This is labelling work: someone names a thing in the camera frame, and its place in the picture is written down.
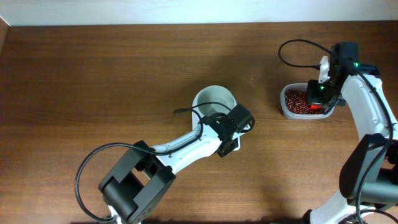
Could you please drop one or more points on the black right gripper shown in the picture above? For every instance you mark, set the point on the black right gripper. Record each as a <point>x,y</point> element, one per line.
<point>313,98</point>

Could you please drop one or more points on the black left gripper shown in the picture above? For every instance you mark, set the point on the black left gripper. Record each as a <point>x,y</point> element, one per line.
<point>233,145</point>

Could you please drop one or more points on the orange measuring scoop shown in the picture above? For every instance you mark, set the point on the orange measuring scoop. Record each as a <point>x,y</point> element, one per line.
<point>316,107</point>

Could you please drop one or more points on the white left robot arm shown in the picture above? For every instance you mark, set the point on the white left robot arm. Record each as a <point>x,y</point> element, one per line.
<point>140,178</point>

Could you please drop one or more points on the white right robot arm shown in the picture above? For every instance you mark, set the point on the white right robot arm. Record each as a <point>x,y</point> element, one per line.
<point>368,179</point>

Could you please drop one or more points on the white digital kitchen scale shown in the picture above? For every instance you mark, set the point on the white digital kitchen scale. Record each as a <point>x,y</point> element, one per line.
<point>217,121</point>

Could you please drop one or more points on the white round bowl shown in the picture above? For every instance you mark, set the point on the white round bowl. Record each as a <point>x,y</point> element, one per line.
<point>218,99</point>

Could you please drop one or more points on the red adzuki beans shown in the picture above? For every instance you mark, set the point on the red adzuki beans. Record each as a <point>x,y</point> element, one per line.
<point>296,102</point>

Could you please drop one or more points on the clear plastic bean container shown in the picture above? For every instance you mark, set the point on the clear plastic bean container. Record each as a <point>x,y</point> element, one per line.
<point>301,87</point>

